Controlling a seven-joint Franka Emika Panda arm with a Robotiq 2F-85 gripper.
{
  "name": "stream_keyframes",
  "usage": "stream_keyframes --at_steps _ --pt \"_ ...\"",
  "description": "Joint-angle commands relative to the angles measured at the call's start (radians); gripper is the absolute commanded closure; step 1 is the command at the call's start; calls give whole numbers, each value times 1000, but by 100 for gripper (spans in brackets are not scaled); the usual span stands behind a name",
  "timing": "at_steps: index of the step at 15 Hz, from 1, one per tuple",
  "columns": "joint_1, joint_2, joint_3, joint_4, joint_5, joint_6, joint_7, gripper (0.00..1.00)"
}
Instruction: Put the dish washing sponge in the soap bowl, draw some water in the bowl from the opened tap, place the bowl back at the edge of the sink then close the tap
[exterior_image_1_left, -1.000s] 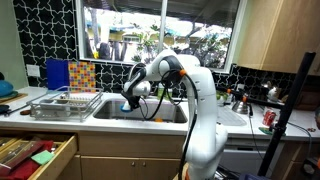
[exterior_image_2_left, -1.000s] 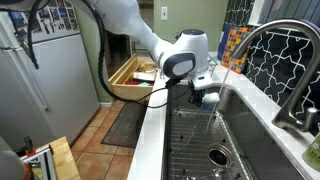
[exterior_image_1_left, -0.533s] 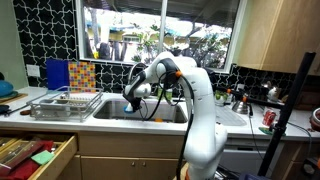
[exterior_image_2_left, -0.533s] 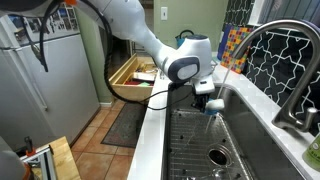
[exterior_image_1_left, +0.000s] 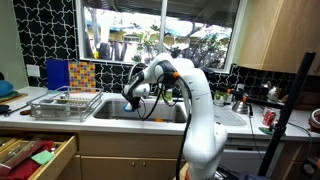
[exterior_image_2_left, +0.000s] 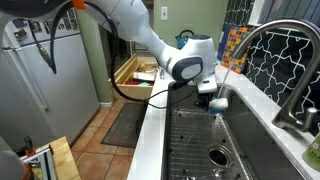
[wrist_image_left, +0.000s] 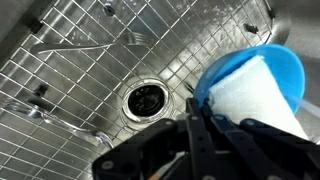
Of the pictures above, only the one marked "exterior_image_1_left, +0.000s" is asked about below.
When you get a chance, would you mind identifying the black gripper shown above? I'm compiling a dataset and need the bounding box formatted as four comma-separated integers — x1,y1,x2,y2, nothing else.
129,95,145,111

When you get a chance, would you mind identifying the stainless steel sink basin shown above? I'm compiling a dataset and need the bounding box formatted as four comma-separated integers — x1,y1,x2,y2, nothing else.
92,98,189,125

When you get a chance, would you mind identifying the green sponge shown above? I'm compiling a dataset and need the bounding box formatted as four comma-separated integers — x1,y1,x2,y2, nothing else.
30,149,56,166

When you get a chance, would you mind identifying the wooden base cabinet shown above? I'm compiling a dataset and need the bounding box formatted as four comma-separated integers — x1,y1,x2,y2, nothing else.
56,131,188,180

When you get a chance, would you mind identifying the multicoloured squares cutting board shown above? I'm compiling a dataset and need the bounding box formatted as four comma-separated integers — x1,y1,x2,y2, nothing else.
67,60,97,94

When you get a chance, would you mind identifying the kitchen window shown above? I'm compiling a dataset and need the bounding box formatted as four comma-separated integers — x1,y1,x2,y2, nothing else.
74,0,248,73

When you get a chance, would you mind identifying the small potted plant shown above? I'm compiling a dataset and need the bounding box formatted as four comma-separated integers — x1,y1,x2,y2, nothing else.
213,89,230,107

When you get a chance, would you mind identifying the blue cutting board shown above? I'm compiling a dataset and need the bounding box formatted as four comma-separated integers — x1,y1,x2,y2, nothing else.
45,58,71,91

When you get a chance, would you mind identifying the small steel pot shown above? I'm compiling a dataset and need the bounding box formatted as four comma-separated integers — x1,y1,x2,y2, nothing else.
231,99,252,116

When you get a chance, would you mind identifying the open wooden kitchen drawer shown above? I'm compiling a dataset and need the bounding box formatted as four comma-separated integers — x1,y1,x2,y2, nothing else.
0,131,79,180

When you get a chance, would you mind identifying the white dishwasher front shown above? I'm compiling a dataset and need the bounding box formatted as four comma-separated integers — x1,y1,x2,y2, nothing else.
219,137,278,178

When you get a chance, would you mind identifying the wooden cutting board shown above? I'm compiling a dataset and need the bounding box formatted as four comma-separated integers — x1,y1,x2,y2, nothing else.
0,92,29,105

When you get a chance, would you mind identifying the red drawer organizer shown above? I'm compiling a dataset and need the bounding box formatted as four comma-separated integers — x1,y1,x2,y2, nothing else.
0,139,55,180

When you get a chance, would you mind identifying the teal kettle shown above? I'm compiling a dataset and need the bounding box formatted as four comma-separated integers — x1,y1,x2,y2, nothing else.
0,79,15,99

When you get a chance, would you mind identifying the red soda can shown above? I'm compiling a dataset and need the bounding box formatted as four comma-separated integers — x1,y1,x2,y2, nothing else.
262,106,278,127

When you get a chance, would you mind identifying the black tripod pole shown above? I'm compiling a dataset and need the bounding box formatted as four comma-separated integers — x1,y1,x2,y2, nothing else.
257,50,317,177

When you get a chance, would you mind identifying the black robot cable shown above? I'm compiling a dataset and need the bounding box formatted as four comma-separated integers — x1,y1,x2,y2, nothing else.
135,73,194,180

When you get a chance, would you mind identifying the metal wire dish rack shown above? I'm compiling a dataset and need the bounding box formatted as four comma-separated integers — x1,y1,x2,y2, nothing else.
29,85,105,123

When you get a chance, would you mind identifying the white wall light switch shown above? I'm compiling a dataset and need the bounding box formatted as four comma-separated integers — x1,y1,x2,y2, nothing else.
26,63,41,78

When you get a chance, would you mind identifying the wooden wall cabinet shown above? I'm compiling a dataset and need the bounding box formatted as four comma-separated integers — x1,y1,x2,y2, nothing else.
236,0,320,76

